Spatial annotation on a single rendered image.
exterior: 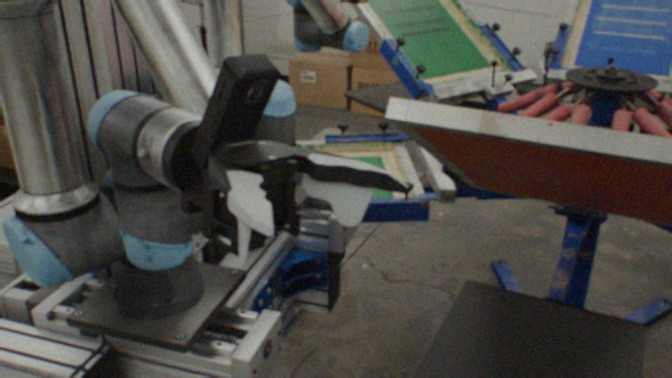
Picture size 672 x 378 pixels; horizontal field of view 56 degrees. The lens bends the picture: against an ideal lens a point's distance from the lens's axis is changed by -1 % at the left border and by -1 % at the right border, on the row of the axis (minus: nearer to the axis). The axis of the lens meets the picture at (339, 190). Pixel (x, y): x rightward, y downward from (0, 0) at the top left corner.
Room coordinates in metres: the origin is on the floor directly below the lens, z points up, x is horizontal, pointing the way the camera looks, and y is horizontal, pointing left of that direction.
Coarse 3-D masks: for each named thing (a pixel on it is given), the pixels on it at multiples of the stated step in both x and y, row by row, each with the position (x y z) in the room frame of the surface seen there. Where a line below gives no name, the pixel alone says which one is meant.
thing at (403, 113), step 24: (408, 120) 1.02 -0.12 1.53; (432, 120) 1.01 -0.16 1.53; (456, 120) 0.99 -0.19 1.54; (480, 120) 0.98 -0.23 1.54; (504, 120) 0.97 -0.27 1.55; (528, 120) 0.95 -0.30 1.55; (552, 120) 0.94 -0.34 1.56; (528, 144) 0.96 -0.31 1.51; (552, 144) 0.92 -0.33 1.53; (576, 144) 0.90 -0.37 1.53; (600, 144) 0.89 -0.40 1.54; (624, 144) 0.88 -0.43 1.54; (648, 144) 0.87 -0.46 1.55; (456, 168) 1.38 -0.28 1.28; (504, 192) 1.57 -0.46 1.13; (624, 216) 1.44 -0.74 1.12
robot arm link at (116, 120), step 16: (112, 96) 0.64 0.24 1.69; (128, 96) 0.63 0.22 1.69; (144, 96) 0.63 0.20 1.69; (96, 112) 0.63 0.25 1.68; (112, 112) 0.61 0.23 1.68; (128, 112) 0.60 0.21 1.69; (144, 112) 0.59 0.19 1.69; (96, 128) 0.61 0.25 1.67; (112, 128) 0.60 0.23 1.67; (128, 128) 0.58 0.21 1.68; (96, 144) 0.62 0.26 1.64; (112, 144) 0.59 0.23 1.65; (128, 144) 0.57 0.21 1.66; (112, 160) 0.60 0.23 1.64; (128, 160) 0.58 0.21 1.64; (112, 176) 0.60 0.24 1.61; (128, 176) 0.59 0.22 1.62; (144, 176) 0.59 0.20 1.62
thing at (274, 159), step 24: (168, 144) 0.54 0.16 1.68; (192, 144) 0.54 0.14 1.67; (240, 144) 0.51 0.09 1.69; (264, 144) 0.52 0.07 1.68; (168, 168) 0.53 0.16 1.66; (192, 168) 0.54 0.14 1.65; (264, 168) 0.47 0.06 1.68; (288, 168) 0.49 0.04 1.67; (192, 192) 0.53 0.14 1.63; (216, 192) 0.48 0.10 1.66; (288, 192) 0.49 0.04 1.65; (216, 216) 0.48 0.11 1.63; (288, 216) 0.49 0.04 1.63; (216, 240) 0.47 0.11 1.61; (264, 240) 0.47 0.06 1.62
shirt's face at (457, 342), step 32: (480, 288) 1.36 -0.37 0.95; (448, 320) 1.23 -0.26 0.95; (480, 320) 1.23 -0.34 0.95; (512, 320) 1.23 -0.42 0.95; (544, 320) 1.23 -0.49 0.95; (576, 320) 1.23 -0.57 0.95; (608, 320) 1.23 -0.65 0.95; (448, 352) 1.11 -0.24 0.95; (480, 352) 1.11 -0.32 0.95; (512, 352) 1.11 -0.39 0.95; (544, 352) 1.11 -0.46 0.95; (576, 352) 1.11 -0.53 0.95; (608, 352) 1.11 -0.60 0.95; (640, 352) 1.11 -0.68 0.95
